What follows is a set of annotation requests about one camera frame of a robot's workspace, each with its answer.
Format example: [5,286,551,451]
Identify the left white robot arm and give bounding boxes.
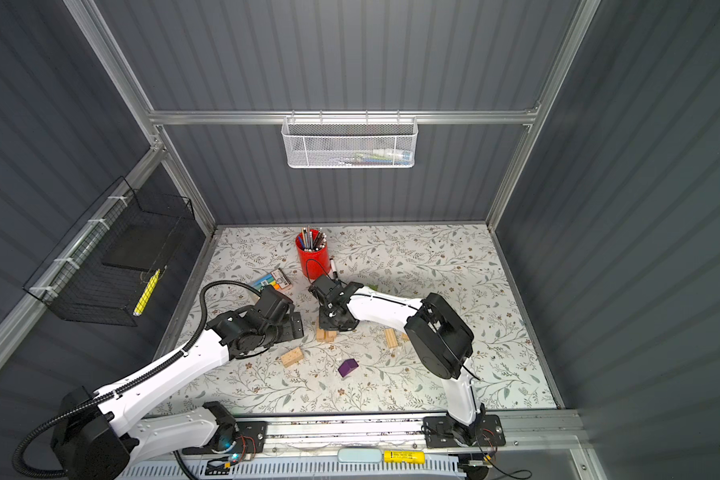
[51,286,303,479]

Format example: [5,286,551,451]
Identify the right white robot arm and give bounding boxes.
[309,275,481,427]

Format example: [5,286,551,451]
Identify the purple block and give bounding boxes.
[337,358,359,378]

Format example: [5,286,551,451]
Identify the red pen cup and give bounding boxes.
[295,239,331,281]

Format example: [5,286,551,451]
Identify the colourful crayon box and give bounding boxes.
[250,268,292,291]

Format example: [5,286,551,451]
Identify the pens in cup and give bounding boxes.
[296,226,327,252]

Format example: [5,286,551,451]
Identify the yellow marker in basket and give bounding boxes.
[133,269,162,317]

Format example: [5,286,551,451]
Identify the markers in white basket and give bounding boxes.
[335,149,414,168]

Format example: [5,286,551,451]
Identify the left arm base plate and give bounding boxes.
[211,421,268,455]

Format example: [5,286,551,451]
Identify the white wire basket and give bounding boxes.
[281,116,419,169]

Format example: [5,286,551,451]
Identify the black wire basket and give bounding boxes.
[24,181,195,327]

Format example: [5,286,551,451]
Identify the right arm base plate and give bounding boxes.
[421,413,506,448]

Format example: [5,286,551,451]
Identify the black corrugated cable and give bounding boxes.
[11,280,264,480]

